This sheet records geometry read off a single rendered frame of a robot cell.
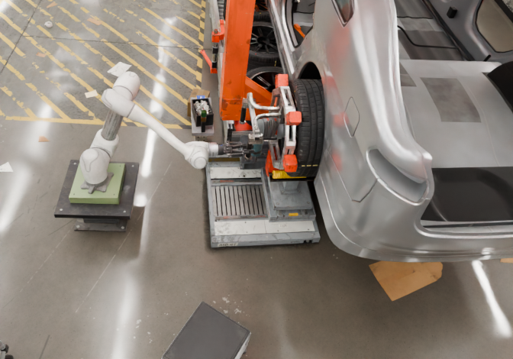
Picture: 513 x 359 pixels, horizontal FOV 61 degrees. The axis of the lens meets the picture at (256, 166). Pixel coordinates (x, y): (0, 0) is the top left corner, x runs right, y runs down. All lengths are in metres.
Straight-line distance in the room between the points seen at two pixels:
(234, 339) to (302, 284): 0.81
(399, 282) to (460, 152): 1.06
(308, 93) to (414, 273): 1.65
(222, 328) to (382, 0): 1.99
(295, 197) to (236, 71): 1.06
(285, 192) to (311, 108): 0.91
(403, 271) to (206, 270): 1.48
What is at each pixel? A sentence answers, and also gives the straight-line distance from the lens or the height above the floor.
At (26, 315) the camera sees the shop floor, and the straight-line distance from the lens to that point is 3.28.
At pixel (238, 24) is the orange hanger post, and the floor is 1.36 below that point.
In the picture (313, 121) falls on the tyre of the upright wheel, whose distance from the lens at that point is 2.70.
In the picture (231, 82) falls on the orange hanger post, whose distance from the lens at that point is 3.22.
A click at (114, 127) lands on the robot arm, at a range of 3.06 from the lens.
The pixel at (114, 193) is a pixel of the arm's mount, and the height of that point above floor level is 0.37.
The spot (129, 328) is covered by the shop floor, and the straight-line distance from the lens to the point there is 3.10.
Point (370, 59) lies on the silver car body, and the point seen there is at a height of 1.71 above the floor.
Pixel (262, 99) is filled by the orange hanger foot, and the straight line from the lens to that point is 3.39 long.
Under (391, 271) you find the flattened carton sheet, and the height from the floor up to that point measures 0.01.
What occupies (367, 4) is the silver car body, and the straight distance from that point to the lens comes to 2.46.
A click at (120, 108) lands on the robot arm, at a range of 2.69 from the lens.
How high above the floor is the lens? 2.86
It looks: 48 degrees down
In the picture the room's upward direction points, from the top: 10 degrees clockwise
